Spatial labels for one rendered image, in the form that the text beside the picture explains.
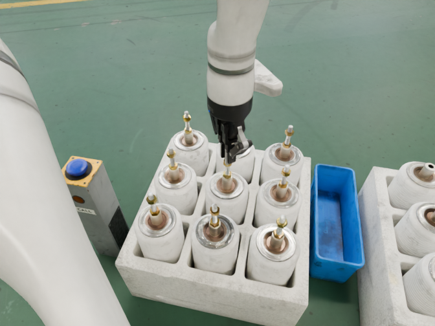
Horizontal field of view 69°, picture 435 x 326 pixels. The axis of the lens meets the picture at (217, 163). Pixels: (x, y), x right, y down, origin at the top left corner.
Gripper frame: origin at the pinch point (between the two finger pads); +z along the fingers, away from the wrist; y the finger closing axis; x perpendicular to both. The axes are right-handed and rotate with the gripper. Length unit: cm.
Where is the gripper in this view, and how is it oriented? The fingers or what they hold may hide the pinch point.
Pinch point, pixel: (228, 152)
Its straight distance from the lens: 61.3
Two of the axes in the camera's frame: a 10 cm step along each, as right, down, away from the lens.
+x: 9.0, -3.2, 2.9
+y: 4.3, 6.7, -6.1
